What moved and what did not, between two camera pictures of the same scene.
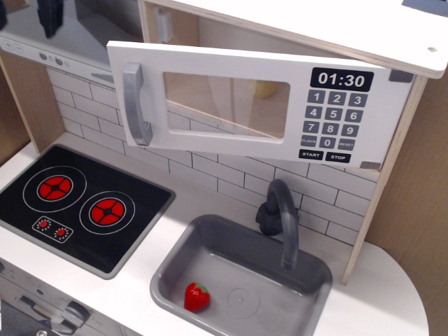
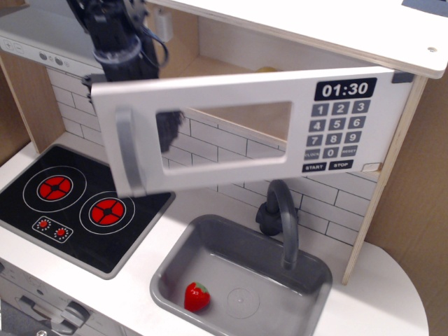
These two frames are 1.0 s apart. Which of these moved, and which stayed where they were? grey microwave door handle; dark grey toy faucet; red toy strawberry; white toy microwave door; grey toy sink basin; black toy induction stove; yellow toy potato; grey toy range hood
Moved: grey microwave door handle; yellow toy potato; white toy microwave door
Stayed: red toy strawberry; grey toy range hood; black toy induction stove; grey toy sink basin; dark grey toy faucet
